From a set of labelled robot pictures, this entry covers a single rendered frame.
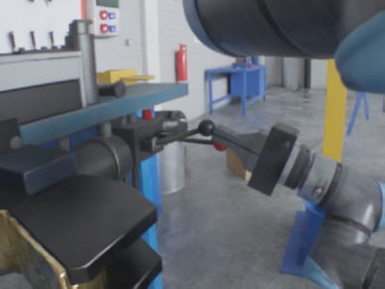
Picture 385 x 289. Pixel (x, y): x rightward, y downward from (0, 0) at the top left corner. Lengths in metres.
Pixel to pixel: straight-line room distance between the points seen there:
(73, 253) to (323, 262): 0.39
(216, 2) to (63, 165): 0.37
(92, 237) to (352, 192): 0.42
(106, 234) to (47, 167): 0.19
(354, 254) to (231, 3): 0.44
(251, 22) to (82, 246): 0.24
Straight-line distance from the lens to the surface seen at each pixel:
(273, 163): 0.56
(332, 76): 2.48
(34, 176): 0.46
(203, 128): 0.59
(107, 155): 0.61
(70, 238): 0.32
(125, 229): 0.32
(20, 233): 0.35
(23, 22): 2.80
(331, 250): 0.54
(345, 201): 0.56
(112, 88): 0.81
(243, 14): 0.17
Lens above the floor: 1.17
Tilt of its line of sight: 15 degrees down
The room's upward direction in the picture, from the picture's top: 2 degrees counter-clockwise
